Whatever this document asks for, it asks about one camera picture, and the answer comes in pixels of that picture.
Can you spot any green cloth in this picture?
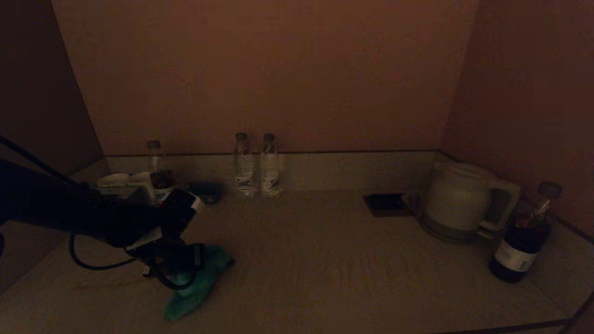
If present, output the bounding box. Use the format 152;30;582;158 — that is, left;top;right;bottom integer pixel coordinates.
164;244;235;323

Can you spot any dark drink bottle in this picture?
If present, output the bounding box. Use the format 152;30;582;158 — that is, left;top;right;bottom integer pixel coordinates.
488;181;563;283

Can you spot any amber tea bottle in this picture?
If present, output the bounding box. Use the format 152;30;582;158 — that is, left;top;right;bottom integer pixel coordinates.
147;140;177;204

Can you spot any kettle base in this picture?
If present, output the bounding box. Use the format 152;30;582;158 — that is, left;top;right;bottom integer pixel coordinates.
417;204;499;245

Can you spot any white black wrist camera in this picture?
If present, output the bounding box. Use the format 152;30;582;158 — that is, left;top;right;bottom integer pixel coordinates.
160;188;206;235

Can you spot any clear water bottle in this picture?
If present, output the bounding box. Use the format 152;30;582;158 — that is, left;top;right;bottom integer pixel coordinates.
259;133;281;197
233;132;256;197

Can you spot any black socket panel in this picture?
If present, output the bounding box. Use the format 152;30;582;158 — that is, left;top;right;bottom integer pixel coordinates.
362;193;413;218

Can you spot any small teal tray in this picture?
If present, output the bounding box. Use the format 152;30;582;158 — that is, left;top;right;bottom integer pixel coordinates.
188;180;223;205

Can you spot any white electric kettle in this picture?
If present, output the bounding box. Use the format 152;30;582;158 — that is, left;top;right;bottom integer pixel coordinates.
423;162;521;233

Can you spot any white cup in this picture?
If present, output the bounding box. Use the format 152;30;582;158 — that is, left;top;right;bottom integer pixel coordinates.
97;173;130;188

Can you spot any white mug with handle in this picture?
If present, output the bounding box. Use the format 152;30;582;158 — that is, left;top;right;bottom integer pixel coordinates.
129;172;157;201

